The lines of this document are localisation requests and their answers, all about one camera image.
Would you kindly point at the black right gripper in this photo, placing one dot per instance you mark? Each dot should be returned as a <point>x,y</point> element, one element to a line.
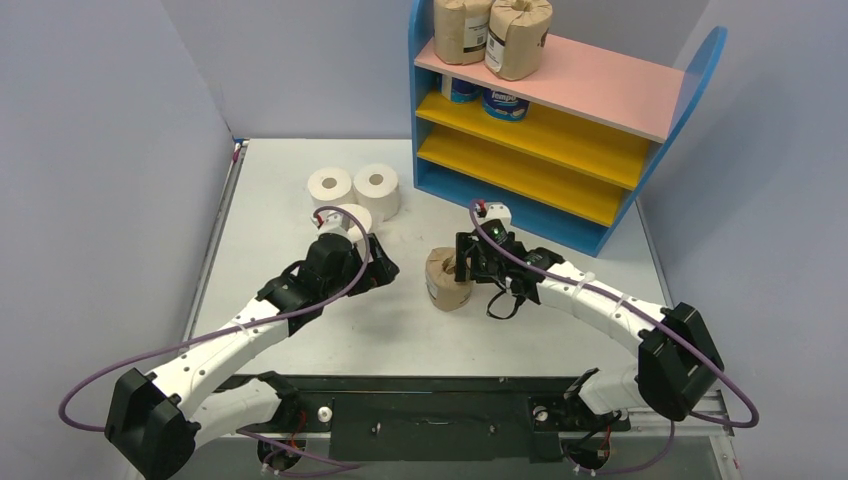
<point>472,258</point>

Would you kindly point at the white paper roll under stack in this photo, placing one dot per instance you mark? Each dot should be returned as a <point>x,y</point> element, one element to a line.
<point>376,188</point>

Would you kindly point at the brown roll cloud logo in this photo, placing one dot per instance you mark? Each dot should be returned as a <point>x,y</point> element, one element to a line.
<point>516,38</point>

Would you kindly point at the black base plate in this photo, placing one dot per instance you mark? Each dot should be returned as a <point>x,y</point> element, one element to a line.
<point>363,418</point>

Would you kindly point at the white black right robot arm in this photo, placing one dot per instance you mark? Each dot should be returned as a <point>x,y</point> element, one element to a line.
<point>676,360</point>

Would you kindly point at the colourful wooden shelf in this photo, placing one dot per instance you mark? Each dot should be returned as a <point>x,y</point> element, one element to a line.
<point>598,124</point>

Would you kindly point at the brown roll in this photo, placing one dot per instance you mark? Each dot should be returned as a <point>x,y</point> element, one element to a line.
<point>445,292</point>
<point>460,30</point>

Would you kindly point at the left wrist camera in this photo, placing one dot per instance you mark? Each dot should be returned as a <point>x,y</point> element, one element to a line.
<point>333,223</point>

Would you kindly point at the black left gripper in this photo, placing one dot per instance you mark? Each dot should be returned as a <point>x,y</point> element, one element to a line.
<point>381,271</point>

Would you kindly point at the blue plastic tissue roll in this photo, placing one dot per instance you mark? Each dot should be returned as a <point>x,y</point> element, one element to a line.
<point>459,91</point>

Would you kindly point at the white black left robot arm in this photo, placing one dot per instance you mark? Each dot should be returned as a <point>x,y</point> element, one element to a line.
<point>218,364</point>

